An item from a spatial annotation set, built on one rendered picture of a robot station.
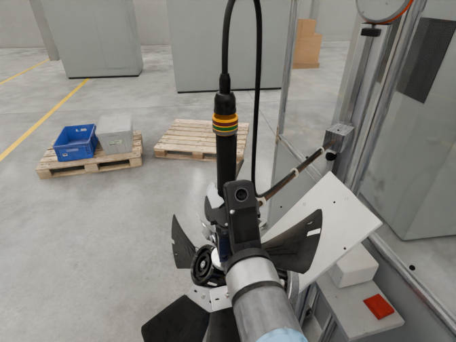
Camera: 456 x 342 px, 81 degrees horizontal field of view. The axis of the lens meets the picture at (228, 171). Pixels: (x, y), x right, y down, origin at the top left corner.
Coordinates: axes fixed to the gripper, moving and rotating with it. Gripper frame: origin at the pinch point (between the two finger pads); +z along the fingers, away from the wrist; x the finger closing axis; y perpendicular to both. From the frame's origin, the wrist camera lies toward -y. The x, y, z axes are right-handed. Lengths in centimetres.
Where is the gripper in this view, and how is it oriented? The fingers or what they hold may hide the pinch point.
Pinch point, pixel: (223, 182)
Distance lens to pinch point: 55.4
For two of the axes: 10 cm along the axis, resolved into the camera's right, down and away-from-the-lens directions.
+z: -2.1, -5.4, 8.1
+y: 0.0, 8.3, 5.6
